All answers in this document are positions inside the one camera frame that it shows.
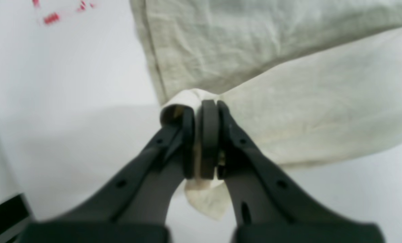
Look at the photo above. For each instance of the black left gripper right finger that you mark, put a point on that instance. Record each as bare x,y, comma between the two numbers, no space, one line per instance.
269,206

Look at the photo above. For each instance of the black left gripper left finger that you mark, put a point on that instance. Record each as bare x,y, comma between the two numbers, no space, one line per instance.
132,206

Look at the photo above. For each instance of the red tape marking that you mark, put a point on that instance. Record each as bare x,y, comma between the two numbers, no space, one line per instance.
49,12

